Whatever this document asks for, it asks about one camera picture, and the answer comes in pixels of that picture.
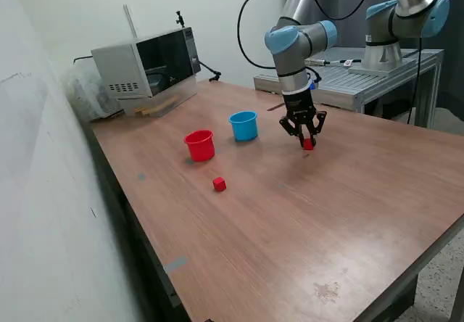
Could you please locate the silver microwave oven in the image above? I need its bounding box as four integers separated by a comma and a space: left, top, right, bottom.
90, 27, 202, 100

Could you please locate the thin white rod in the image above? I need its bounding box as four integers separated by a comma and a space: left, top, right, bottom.
123, 4, 139, 40

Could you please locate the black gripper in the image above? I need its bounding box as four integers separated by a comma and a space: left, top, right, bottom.
278, 88, 328, 148

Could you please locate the dark grey curtain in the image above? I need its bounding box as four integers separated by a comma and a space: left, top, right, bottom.
284, 0, 464, 120

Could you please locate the clear plastic bag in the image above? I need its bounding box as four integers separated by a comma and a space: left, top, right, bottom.
61, 62, 124, 122

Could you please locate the black hanging cable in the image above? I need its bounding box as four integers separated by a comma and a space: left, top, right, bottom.
405, 37, 424, 124

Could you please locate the red plastic bin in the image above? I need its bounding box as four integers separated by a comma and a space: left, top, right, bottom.
183, 129, 215, 162

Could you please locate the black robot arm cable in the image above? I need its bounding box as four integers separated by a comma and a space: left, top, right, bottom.
237, 0, 381, 70

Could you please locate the blue plastic bin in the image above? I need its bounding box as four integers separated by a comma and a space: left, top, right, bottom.
228, 110, 260, 142

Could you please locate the aluminium robot base table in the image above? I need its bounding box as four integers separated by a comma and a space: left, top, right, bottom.
252, 47, 445, 129

